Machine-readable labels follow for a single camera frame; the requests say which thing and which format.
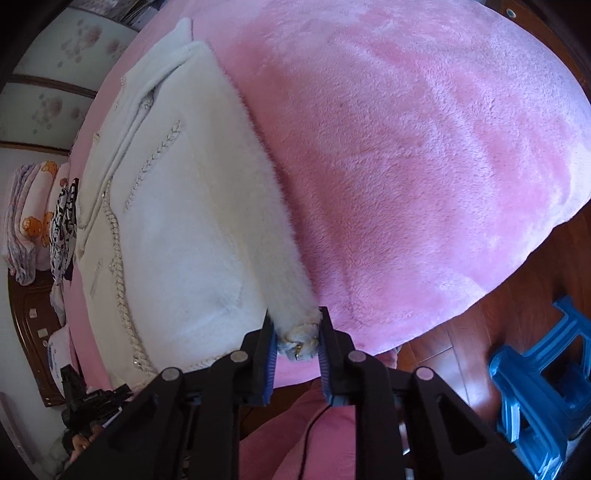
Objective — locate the floral panel wardrobe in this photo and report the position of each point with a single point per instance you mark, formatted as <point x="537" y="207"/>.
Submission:
<point x="69" y="41"/>

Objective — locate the cartoon print pillow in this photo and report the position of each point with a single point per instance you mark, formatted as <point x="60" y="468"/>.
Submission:
<point x="27" y="217"/>

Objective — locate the black and white printed cloth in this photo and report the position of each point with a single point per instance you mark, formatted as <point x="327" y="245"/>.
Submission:
<point x="62" y="221"/>

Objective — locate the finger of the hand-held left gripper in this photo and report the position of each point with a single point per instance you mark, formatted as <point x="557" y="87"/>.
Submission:
<point x="117" y="397"/>

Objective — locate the person's pink fleece clothing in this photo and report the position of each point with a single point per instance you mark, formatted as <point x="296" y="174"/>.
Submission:
<point x="286" y="443"/>

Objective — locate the pink fleece blanket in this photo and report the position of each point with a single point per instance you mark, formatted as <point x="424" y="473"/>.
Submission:
<point x="392" y="161"/>

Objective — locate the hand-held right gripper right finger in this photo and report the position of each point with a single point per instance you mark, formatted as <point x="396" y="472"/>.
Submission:
<point x="325" y="369"/>

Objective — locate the brown wooden headboard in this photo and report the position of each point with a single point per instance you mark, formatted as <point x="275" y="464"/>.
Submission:
<point x="32" y="332"/>

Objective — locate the blue plastic stool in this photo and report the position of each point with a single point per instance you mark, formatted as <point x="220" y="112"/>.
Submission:
<point x="521" y="369"/>

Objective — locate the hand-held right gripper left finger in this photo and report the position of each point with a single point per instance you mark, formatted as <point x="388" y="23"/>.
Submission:
<point x="270" y="355"/>

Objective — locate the white fluffy braid-trimmed coat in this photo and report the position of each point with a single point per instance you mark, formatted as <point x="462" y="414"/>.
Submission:
<point x="184" y="207"/>

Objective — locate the person's left hand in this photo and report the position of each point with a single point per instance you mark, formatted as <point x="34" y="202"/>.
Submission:
<point x="85" y="445"/>

